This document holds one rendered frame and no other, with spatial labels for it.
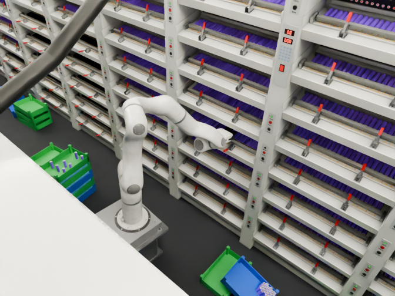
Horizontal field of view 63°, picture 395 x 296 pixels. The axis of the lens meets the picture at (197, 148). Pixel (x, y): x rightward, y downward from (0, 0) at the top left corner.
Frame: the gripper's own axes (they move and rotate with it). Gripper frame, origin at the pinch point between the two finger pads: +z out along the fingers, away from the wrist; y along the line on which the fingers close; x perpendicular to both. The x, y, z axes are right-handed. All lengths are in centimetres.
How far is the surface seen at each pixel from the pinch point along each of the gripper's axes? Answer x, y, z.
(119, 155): 76, 110, 12
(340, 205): 7, -73, -3
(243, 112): -17.2, -6.6, -4.4
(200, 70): -33.3, 21.4, -14.9
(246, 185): 27.7, -20.6, 0.1
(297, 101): -36, -36, -10
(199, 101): -13.7, 21.1, -9.3
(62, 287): -53, -68, -153
